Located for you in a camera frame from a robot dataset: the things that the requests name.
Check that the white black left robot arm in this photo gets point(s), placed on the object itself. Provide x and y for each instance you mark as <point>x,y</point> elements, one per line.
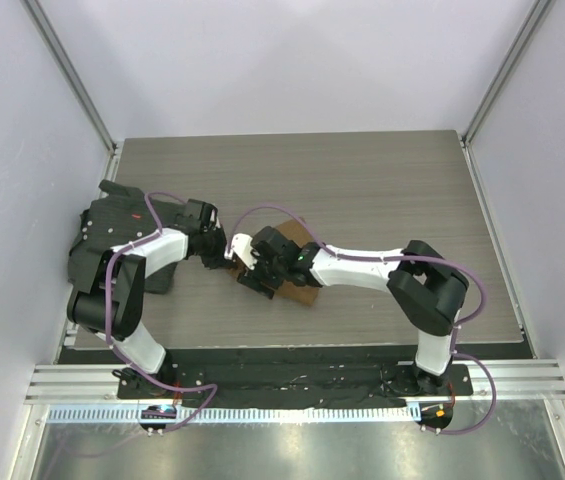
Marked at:
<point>128,248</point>

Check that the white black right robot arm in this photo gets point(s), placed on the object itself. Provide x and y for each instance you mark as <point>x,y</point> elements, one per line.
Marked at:
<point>429,293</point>

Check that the right aluminium corner post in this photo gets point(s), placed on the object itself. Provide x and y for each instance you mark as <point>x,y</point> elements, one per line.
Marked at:
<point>530,26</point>

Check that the aluminium frame rail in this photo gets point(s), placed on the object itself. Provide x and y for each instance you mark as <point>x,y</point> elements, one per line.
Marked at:
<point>514,380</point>

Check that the left aluminium corner post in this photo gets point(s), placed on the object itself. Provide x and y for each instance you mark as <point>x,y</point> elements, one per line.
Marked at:
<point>51,39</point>

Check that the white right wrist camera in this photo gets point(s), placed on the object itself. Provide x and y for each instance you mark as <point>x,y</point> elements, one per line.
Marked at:
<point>240,247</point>

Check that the aluminium corner post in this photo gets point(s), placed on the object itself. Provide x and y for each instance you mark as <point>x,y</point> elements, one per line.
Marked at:
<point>51,39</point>
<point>530,26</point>

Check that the white slotted cable duct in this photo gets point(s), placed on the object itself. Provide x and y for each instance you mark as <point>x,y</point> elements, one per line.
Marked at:
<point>162,413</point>

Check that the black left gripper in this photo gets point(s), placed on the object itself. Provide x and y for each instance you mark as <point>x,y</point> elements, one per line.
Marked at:
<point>217,231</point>

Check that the dark striped folded shirt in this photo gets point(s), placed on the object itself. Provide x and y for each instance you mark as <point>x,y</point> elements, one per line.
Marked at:
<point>119,217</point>

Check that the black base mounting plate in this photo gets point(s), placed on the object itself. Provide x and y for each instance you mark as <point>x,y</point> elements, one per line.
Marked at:
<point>296,378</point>

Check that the brown cloth napkin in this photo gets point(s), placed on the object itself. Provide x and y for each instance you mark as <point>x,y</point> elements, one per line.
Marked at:
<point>305,295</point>

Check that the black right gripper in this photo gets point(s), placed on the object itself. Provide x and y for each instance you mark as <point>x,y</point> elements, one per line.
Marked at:
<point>253,279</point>

